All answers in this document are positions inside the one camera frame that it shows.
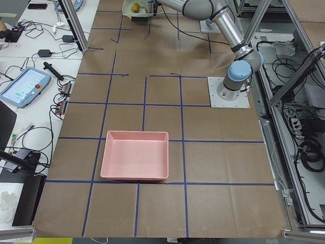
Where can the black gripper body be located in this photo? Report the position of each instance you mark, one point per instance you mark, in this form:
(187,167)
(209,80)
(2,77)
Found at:
(155,7)

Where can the pale green plastic dustpan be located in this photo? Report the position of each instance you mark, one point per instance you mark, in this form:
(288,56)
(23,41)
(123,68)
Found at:
(144,12)

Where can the yellow potato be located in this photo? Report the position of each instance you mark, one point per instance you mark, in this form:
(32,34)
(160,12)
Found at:
(135,7)

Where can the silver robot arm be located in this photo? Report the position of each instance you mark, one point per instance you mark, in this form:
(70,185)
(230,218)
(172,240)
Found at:
(247,61)

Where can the black power adapter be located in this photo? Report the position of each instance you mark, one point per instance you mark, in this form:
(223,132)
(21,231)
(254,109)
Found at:
(68,38)
(44,53)

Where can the pink plastic tray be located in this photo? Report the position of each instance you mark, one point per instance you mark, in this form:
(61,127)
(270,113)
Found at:
(136,155)

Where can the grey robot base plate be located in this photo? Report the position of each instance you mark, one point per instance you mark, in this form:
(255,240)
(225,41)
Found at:
(209,27)

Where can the aluminium frame post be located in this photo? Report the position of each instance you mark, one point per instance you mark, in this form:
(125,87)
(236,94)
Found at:
(74,24)

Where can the second grey robot base plate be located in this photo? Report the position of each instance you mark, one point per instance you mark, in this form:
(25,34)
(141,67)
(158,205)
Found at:
(220,97)

